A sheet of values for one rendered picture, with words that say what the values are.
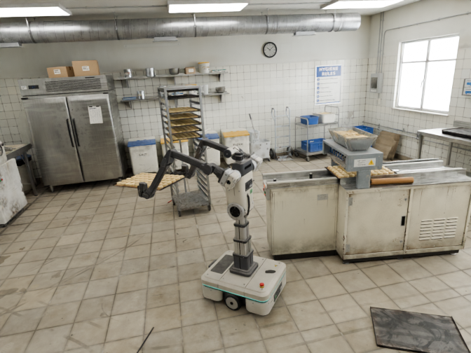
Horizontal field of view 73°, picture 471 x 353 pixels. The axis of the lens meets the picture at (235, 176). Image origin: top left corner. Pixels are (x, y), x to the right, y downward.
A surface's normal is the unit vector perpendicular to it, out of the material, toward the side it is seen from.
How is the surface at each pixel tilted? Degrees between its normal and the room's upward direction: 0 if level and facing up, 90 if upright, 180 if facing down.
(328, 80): 90
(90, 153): 90
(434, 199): 90
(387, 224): 90
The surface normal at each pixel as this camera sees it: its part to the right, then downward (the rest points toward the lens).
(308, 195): 0.06, 0.31
